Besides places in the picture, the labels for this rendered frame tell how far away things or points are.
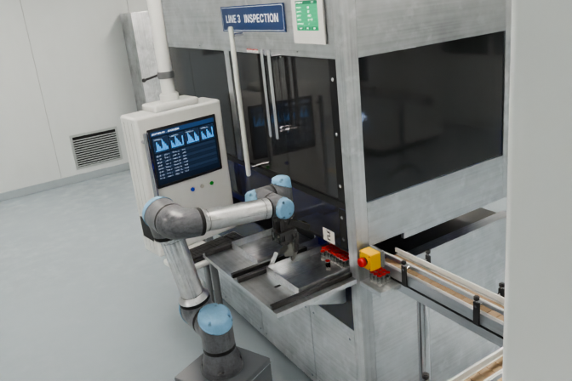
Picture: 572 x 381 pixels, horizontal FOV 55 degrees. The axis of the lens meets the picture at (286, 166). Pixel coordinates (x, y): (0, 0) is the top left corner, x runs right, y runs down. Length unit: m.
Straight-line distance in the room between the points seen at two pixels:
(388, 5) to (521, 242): 1.71
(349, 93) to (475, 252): 1.16
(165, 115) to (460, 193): 1.47
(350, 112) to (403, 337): 1.13
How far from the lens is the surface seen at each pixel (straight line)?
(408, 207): 2.46
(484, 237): 2.92
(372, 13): 2.17
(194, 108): 2.93
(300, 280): 2.42
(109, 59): 7.47
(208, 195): 3.05
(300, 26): 2.29
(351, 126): 2.15
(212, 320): 1.99
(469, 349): 3.15
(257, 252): 2.70
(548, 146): 0.55
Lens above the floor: 2.06
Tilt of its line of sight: 17 degrees down
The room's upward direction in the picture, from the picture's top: 6 degrees counter-clockwise
